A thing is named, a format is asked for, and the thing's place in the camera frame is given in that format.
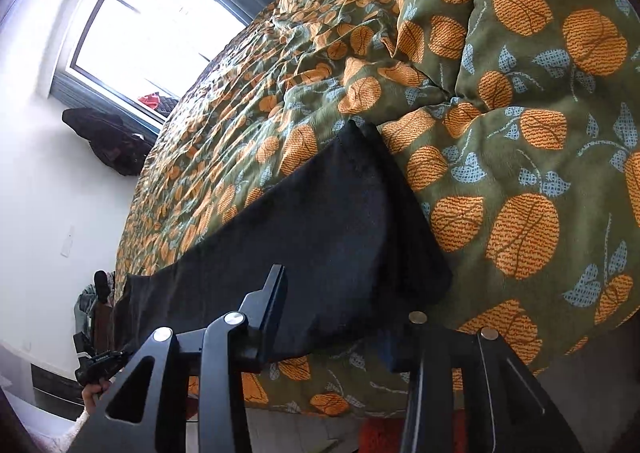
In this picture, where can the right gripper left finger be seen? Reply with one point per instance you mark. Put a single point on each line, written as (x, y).
(145, 408)

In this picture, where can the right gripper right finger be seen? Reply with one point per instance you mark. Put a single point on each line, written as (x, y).
(505, 407)

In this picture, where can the black pants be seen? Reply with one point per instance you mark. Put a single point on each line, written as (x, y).
(357, 251)

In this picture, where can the left hand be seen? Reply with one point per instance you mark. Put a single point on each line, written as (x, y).
(91, 394)

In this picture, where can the orange red rug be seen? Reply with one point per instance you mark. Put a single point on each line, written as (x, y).
(383, 435)

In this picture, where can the red object outside window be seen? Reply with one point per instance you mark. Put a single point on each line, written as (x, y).
(161, 105)

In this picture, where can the green orange patterned duvet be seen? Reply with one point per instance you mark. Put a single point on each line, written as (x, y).
(514, 122)

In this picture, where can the dark jacket hanging on wall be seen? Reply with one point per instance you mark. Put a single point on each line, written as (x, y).
(110, 139)

